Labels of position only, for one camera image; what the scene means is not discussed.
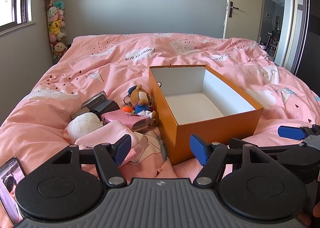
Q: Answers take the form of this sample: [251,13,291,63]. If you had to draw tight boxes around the pink cloth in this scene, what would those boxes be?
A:
[75,121,143,165]

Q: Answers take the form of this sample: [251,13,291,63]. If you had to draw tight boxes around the pink wallet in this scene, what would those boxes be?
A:
[101,110,150,132]

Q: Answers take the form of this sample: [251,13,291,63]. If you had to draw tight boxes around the orange crochet tangerine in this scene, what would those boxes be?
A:
[121,106,135,113]

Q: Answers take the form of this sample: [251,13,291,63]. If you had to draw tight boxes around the white panda plush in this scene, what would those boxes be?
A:
[63,112,104,143]

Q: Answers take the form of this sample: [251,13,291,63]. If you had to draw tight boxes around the dark grey box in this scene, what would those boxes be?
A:
[90,100,120,119]

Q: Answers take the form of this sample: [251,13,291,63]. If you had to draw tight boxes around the brown bear plush keychain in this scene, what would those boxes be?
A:
[124,85,157,120]

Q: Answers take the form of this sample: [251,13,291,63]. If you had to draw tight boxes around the photo card box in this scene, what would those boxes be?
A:
[81,91,107,110]

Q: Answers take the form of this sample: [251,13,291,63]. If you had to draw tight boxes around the gold jewellery box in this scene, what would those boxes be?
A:
[70,107,90,119]

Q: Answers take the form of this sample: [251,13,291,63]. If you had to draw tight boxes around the orange cardboard box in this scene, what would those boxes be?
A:
[149,65,263,165]

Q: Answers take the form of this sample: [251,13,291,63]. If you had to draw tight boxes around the pink printed duvet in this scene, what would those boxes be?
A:
[1,34,319,172]

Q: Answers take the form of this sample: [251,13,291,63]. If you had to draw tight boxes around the smartphone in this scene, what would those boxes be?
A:
[1,156,25,226]

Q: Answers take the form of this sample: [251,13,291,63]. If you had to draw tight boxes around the plush toy storage tube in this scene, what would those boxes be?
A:
[46,0,68,65]

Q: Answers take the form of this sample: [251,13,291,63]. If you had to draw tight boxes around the beige door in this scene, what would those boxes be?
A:
[223,0,264,41]

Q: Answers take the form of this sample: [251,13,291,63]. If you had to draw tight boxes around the black door handle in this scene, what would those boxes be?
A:
[228,1,239,18]

